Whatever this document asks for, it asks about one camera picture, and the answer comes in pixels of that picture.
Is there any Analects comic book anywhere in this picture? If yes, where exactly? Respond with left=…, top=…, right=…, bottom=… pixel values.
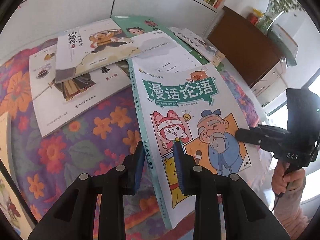
left=129, top=60, right=257, bottom=229

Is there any white QR code book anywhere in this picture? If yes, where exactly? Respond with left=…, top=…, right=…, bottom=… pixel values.
left=128, top=31, right=202, bottom=75

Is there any green poetry book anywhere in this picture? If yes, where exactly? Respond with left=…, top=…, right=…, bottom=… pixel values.
left=111, top=16, right=175, bottom=38

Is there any beige world history book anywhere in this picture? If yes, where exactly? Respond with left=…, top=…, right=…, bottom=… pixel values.
left=0, top=112, right=13, bottom=175

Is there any person's pink sleeve forearm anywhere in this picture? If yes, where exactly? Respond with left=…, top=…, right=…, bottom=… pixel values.
left=274, top=178, right=310, bottom=239

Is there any person's right hand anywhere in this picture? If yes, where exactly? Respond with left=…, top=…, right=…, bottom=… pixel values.
left=271, top=160, right=305, bottom=195

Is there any floral woven tablecloth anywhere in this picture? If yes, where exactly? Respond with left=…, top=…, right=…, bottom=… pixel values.
left=1, top=38, right=260, bottom=239

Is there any brown wooden sideboard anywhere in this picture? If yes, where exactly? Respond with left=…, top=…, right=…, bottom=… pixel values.
left=208, top=7, right=286, bottom=107

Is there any white wisdom stories book one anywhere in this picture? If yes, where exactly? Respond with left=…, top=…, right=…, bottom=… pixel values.
left=29, top=45, right=131, bottom=138

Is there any white lady mythology book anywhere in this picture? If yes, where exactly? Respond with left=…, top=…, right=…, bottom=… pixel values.
left=170, top=27, right=226, bottom=67

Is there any glass vase with plant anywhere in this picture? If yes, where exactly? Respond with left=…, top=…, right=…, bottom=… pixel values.
left=255, top=0, right=305, bottom=35

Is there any white monkey mythology book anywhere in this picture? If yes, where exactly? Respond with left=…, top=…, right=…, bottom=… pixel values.
left=55, top=18, right=141, bottom=83

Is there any white bookshelf cabinet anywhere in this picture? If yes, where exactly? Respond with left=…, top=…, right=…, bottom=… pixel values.
left=1, top=0, right=223, bottom=62

